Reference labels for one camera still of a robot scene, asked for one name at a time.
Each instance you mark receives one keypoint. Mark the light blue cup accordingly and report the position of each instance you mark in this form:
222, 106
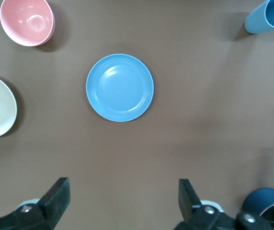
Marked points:
256, 21

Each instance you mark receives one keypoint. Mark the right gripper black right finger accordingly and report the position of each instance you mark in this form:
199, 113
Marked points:
192, 210

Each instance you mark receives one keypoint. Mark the blue plate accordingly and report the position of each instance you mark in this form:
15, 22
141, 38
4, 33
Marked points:
120, 87

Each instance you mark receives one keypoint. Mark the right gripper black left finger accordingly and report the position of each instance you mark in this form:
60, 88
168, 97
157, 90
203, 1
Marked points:
55, 206

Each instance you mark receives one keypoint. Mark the pink bowl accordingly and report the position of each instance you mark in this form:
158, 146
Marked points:
26, 21

